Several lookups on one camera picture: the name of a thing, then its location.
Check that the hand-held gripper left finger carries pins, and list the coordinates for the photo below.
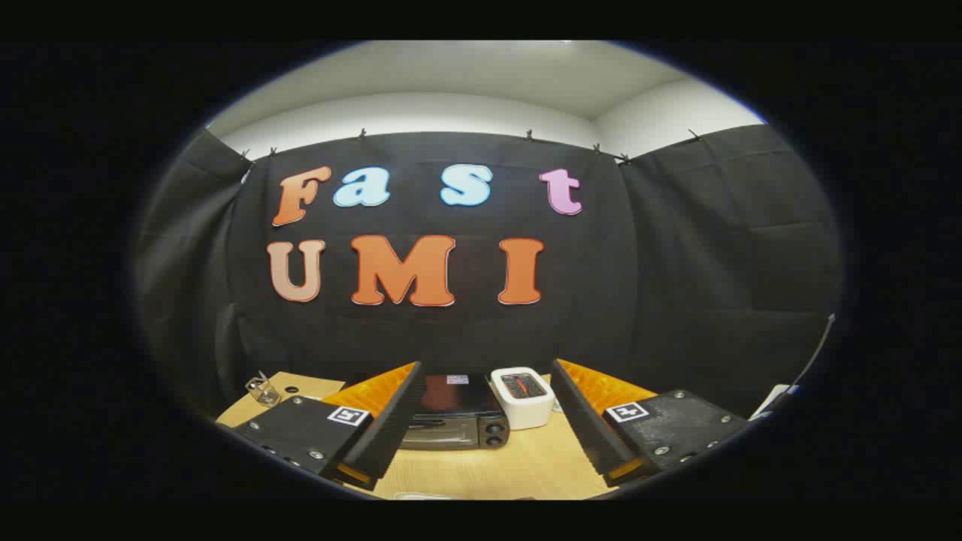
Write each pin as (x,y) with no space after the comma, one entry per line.
(391,421)

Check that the white pop-up toaster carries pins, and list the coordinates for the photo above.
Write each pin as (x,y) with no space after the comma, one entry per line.
(526,412)

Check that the black toaster oven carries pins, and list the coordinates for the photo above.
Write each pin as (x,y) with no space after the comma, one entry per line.
(458,406)

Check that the white plate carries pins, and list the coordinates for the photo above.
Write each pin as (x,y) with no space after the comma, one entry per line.
(421,496)

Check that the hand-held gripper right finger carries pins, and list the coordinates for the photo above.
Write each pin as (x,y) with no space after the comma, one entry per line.
(582,421)

